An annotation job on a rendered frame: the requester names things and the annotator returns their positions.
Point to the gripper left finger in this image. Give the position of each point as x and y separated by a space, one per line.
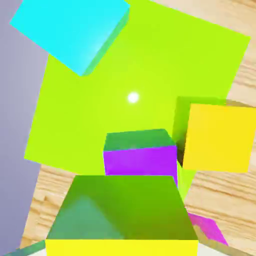
34 251

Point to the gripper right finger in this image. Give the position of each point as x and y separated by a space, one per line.
210 246

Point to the small yellow cube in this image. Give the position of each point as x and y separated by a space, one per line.
124 212

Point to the small orange-yellow cube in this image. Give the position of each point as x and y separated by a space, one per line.
218 138

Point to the small purple cube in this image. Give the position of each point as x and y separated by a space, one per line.
140 160

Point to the small cyan cube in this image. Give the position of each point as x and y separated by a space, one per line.
68 30

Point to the large lime green box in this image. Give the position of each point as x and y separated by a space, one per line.
100 112

